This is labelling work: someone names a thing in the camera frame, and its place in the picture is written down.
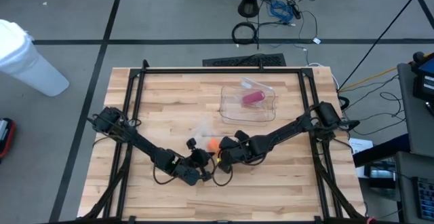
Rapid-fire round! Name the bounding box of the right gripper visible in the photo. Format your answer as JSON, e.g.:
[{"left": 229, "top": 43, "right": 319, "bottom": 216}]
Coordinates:
[{"left": 218, "top": 136, "right": 260, "bottom": 174}]

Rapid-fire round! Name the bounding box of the thin black slanted pole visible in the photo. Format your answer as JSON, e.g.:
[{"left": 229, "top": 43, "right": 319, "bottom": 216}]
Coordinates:
[{"left": 338, "top": 0, "right": 431, "bottom": 92}]

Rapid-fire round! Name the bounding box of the blue cable bundle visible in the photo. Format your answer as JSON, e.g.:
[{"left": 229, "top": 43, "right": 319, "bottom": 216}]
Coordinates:
[{"left": 269, "top": 0, "right": 294, "bottom": 23}]

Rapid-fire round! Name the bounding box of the black metal table frame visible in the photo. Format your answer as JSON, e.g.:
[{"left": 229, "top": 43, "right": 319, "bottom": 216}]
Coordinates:
[{"left": 81, "top": 59, "right": 369, "bottom": 224}]

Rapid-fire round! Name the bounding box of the yellow cable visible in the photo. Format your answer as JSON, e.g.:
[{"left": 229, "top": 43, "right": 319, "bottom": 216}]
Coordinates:
[{"left": 338, "top": 65, "right": 399, "bottom": 93}]

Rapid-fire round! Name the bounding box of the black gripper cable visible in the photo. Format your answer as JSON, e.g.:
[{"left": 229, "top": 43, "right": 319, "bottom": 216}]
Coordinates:
[
  {"left": 211, "top": 162, "right": 235, "bottom": 187},
  {"left": 152, "top": 162, "right": 179, "bottom": 186}
]

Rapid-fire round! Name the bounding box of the red and black case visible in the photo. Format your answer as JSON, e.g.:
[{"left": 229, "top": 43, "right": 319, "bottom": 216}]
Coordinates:
[{"left": 0, "top": 116, "right": 16, "bottom": 160}]

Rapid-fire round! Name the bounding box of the grey cart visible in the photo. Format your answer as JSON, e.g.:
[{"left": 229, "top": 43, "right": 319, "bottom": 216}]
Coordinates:
[{"left": 395, "top": 62, "right": 434, "bottom": 159}]

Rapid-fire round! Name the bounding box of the clear plastic bin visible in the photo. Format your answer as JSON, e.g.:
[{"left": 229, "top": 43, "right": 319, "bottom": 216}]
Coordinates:
[{"left": 218, "top": 85, "right": 277, "bottom": 124}]

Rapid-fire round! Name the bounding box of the white paper sheet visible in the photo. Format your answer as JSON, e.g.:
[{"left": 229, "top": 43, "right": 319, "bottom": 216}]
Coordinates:
[{"left": 348, "top": 136, "right": 374, "bottom": 156}]

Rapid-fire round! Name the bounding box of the black cable coil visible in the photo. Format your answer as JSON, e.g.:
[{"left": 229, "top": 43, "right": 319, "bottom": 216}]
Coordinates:
[{"left": 231, "top": 21, "right": 259, "bottom": 45}]

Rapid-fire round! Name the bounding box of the black floor mat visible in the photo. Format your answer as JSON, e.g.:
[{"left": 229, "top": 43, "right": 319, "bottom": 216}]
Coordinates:
[{"left": 202, "top": 53, "right": 287, "bottom": 68}]

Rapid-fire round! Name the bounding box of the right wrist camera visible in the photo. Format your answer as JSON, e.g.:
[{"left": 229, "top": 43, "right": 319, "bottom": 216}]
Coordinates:
[{"left": 233, "top": 130, "right": 251, "bottom": 143}]

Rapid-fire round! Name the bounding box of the black keypad device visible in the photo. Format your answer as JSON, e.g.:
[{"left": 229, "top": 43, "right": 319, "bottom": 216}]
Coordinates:
[{"left": 414, "top": 175, "right": 434, "bottom": 222}]

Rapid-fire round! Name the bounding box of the pink elastic bandage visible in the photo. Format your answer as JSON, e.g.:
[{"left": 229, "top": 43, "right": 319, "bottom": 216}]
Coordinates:
[{"left": 241, "top": 90, "right": 267, "bottom": 105}]

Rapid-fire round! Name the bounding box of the black screen device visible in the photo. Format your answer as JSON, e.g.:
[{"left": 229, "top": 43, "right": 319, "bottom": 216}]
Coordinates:
[{"left": 411, "top": 51, "right": 434, "bottom": 103}]

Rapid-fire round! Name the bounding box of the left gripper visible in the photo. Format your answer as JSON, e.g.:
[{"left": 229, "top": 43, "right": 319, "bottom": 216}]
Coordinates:
[{"left": 174, "top": 148, "right": 218, "bottom": 187}]

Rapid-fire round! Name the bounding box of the white trash can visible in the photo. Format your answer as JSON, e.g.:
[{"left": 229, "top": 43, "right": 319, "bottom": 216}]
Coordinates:
[{"left": 0, "top": 18, "right": 71, "bottom": 98}]

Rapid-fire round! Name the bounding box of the orange elastic bandage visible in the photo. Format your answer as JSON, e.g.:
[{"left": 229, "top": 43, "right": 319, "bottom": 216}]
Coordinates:
[{"left": 206, "top": 136, "right": 222, "bottom": 154}]

